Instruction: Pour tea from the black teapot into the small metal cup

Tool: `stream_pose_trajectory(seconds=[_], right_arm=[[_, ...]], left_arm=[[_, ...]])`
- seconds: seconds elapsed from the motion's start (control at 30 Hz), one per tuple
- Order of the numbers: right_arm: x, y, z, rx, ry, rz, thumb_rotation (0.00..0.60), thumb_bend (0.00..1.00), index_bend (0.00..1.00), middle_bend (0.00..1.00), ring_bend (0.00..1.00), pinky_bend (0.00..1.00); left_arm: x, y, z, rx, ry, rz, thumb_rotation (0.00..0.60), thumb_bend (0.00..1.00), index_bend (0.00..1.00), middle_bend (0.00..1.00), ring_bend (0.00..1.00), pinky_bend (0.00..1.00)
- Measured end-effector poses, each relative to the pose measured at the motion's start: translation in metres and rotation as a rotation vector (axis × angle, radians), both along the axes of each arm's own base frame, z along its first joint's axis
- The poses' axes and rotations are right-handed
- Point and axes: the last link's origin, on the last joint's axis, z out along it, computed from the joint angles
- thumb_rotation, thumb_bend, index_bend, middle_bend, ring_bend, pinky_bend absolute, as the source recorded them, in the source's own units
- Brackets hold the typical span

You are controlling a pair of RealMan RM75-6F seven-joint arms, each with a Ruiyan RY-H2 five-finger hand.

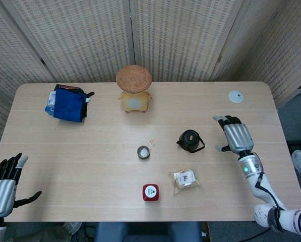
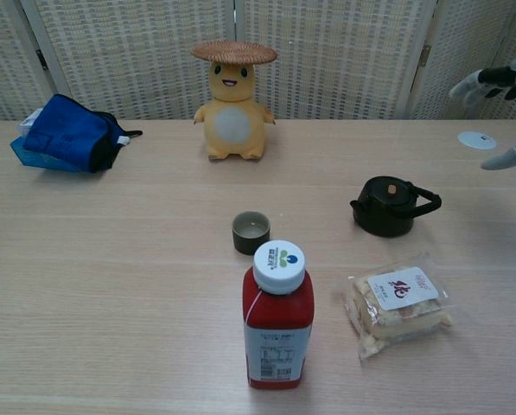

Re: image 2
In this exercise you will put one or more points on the blue and black pouch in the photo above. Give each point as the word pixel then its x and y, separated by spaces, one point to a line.
pixel 63 129

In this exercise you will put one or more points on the brass screen hinge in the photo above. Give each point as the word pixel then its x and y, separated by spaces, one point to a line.
pixel 425 55

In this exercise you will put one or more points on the red juice bottle white cap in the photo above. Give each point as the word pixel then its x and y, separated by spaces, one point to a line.
pixel 279 311

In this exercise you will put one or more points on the yellow cartoon toy figure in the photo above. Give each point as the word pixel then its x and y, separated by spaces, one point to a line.
pixel 233 125

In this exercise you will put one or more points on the white woven folding screen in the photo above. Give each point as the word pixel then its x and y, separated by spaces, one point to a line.
pixel 132 65

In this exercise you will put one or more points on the light blue box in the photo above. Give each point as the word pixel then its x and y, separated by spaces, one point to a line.
pixel 27 156

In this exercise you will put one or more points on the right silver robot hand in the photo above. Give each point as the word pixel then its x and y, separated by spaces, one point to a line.
pixel 495 78

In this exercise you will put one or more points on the black screen hinge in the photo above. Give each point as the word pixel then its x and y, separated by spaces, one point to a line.
pixel 42 59

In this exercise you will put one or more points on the white round table grommet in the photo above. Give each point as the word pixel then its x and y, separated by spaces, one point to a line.
pixel 475 140

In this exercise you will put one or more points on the small white packet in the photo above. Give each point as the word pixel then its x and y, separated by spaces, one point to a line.
pixel 27 123

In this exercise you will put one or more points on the dark green teacup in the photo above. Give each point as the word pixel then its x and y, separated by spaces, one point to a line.
pixel 240 243

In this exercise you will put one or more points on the clear bag of bread snack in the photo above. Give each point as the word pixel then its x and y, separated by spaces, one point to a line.
pixel 396 322

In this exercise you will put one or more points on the brown woven straw hat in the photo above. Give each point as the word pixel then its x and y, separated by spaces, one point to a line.
pixel 233 52

